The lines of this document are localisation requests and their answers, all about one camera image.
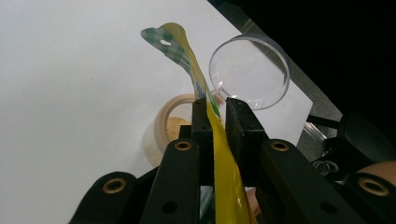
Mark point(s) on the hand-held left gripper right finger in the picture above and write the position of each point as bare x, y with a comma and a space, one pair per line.
243, 127

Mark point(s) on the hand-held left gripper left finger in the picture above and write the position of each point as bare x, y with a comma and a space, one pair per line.
200, 124

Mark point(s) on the green and yellow refill pouch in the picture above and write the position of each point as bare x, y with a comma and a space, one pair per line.
225, 177

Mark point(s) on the clear jar with beige rim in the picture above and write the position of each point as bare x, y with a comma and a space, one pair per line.
249, 68

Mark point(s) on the white paper sheet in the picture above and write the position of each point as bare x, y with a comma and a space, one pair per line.
62, 93

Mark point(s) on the metal floor rail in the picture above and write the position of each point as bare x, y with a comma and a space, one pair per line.
311, 137

